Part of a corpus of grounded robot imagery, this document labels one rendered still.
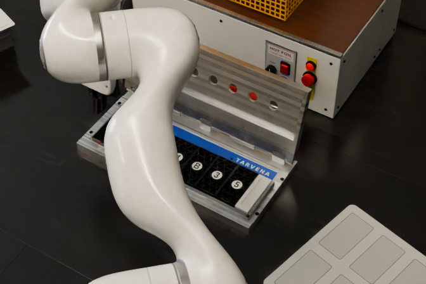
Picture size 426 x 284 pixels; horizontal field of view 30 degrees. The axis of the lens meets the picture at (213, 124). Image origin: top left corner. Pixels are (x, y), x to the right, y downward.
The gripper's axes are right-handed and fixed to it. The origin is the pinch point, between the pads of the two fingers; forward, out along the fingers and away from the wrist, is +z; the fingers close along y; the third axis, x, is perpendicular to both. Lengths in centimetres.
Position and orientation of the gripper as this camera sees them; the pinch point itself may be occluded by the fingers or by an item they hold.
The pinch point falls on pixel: (99, 103)
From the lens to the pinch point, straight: 175.8
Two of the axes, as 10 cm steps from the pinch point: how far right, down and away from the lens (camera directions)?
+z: -0.9, 7.9, 6.1
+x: 5.3, -4.8, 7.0
